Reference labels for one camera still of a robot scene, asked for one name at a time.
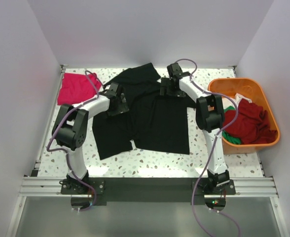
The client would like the black t shirt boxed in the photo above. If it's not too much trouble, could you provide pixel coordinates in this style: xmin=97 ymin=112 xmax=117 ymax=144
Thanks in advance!
xmin=92 ymin=63 xmax=195 ymax=160

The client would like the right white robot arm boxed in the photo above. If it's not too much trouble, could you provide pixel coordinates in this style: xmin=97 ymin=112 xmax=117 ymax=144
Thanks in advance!
xmin=160 ymin=62 xmax=230 ymax=194

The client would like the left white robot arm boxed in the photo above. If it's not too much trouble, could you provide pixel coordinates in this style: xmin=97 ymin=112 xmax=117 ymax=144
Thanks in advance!
xmin=46 ymin=82 xmax=129 ymax=197

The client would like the folded pink t shirt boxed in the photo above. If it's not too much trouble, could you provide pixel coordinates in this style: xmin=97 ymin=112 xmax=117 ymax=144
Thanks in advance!
xmin=57 ymin=73 xmax=102 ymax=105

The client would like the white t shirt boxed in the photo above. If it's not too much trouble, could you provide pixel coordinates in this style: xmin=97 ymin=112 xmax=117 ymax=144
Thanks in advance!
xmin=222 ymin=93 xmax=252 ymax=110

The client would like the orange plastic basket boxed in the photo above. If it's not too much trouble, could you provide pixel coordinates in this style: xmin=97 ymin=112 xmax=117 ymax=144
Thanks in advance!
xmin=208 ymin=78 xmax=280 ymax=155

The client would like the green t shirt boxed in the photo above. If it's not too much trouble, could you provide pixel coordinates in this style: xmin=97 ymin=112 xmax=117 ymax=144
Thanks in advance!
xmin=222 ymin=106 xmax=242 ymax=145

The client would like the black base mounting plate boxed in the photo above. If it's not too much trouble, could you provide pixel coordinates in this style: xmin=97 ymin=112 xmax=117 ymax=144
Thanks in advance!
xmin=59 ymin=178 xmax=236 ymax=207

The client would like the dark red t shirt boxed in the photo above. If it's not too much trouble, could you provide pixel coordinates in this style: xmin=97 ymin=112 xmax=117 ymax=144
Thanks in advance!
xmin=225 ymin=99 xmax=277 ymax=145

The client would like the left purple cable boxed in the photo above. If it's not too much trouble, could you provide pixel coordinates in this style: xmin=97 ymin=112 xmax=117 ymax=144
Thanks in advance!
xmin=46 ymin=70 xmax=104 ymax=213

